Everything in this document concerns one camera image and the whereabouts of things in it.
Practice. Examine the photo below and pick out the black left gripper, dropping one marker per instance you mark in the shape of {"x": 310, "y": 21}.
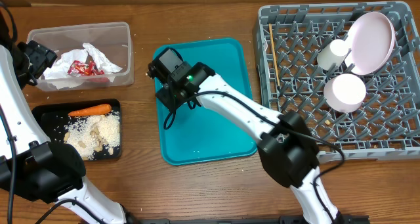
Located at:
{"x": 41, "y": 56}

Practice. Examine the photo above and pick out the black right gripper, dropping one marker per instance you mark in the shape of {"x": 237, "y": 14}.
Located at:
{"x": 180, "y": 99}

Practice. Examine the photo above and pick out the white napkin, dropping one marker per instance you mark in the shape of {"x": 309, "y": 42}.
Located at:
{"x": 56, "y": 78}

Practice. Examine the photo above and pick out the red snack wrapper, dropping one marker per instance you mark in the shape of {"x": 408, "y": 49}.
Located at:
{"x": 78, "y": 69}

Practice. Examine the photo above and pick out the orange carrot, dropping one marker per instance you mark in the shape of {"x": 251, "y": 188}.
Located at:
{"x": 92, "y": 111}

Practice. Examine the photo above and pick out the peanuts pile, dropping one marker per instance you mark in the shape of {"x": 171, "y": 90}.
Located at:
{"x": 88, "y": 141}

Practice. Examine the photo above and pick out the white rice pile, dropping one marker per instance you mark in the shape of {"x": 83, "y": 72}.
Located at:
{"x": 108, "y": 123}

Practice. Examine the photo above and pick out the wooden chopstick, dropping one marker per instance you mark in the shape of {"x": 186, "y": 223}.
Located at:
{"x": 273, "y": 49}

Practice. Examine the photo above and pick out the white upside-down cup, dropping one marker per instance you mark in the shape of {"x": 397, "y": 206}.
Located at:
{"x": 333, "y": 54}

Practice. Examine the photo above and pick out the pink bowl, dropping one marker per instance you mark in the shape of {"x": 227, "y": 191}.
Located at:
{"x": 345, "y": 93}

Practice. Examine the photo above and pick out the white round plate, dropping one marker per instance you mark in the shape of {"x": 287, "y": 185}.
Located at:
{"x": 371, "y": 40}

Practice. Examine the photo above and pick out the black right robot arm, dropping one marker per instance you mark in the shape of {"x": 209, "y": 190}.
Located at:
{"x": 287, "y": 150}

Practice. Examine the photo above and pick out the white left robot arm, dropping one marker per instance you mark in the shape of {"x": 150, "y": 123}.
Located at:
{"x": 32, "y": 165}

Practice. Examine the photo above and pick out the black waste tray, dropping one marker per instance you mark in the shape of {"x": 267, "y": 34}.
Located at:
{"x": 53, "y": 117}

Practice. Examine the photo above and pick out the grey dishwasher rack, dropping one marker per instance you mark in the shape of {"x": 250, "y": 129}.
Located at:
{"x": 386, "y": 126}

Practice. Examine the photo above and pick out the teal plastic tray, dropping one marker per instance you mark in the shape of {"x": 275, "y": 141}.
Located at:
{"x": 202, "y": 135}

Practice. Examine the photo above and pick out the clear plastic bin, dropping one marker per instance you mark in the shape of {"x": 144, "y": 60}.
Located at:
{"x": 112, "y": 38}

